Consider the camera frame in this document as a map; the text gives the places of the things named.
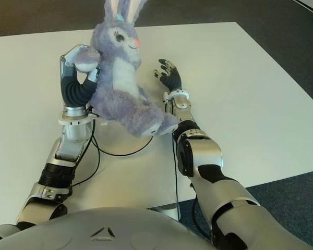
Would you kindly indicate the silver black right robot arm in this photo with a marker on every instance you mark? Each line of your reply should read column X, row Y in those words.
column 206, row 151

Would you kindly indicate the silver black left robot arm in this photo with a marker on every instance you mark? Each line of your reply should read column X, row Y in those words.
column 67, row 145

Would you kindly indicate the purple plush bunny doll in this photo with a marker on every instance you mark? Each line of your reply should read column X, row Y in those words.
column 120, row 99

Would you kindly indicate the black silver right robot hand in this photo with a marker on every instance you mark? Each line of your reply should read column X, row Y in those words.
column 173, row 79

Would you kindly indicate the silver table leg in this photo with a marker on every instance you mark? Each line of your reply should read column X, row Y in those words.
column 167, row 211

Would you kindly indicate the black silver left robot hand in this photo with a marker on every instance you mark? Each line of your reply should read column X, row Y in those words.
column 73, row 93

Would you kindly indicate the grey robot torso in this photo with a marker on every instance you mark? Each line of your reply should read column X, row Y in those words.
column 107, row 229

